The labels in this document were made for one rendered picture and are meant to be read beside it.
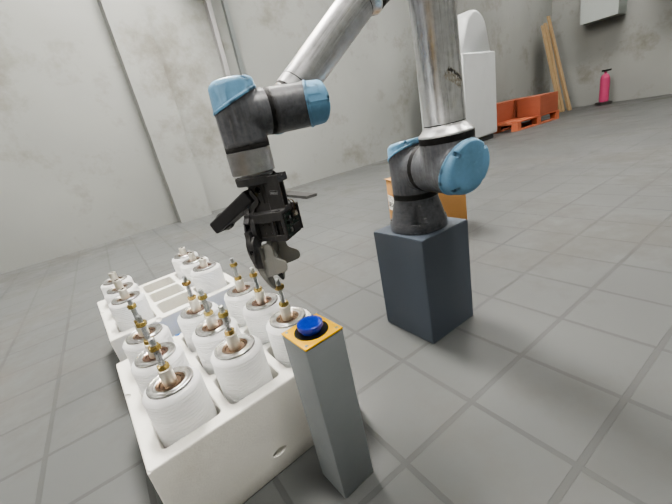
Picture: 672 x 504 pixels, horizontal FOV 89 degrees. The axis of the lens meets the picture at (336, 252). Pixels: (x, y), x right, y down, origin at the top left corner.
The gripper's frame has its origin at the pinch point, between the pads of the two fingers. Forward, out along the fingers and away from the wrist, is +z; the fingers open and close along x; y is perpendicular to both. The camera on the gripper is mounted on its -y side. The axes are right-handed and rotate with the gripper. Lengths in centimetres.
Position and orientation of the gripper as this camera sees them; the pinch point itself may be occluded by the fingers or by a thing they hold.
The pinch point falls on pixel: (273, 277)
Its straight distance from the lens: 68.8
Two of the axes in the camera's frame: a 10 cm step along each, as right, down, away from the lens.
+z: 1.9, 9.2, 3.5
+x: 3.0, -3.9, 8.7
